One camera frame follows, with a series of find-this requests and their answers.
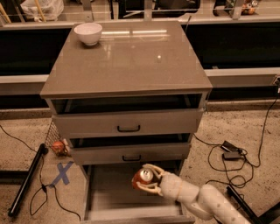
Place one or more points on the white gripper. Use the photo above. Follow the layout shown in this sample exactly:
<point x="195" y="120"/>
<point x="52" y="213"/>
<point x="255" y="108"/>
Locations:
<point x="170" y="184"/>

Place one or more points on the red coke can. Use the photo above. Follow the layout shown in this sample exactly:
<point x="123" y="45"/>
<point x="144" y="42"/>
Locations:
<point x="143" y="176"/>

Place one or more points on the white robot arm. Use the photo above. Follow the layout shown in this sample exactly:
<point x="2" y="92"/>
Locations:
<point x="205" y="202"/>

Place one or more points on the middle grey drawer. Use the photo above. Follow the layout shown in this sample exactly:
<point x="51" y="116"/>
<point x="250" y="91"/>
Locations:
<point x="130" y="153"/>

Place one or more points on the top grey drawer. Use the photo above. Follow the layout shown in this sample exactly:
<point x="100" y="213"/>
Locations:
<point x="175" y="121"/>

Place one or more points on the grey drawer cabinet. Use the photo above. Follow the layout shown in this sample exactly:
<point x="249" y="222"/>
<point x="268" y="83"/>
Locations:
<point x="135" y="66"/>

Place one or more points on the black power adapter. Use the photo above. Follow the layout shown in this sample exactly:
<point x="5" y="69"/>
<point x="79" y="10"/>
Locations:
<point x="231" y="152"/>

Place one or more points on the blue tape cross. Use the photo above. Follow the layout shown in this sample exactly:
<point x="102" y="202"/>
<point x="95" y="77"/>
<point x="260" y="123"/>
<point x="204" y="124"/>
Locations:
<point x="62" y="176"/>

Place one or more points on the red round object on floor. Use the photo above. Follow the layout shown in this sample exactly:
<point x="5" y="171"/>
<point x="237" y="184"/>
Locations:
<point x="58" y="148"/>

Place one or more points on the metal mesh panel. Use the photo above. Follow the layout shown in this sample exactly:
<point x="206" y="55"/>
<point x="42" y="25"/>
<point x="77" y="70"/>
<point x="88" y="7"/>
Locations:
<point x="52" y="135"/>

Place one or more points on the black tube on floor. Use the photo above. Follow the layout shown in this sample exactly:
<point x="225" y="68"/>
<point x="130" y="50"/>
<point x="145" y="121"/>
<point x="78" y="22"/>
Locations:
<point x="14" y="209"/>

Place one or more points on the black bar right floor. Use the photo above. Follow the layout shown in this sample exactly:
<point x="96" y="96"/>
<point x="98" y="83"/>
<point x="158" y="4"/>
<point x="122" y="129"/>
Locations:
<point x="271" y="216"/>

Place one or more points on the white ceramic bowl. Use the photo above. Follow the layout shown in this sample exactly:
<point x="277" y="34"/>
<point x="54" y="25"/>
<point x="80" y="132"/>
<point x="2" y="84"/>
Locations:
<point x="88" y="33"/>

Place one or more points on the white plastic bag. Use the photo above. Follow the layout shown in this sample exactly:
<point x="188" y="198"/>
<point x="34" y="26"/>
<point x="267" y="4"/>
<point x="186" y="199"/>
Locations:
<point x="42" y="10"/>

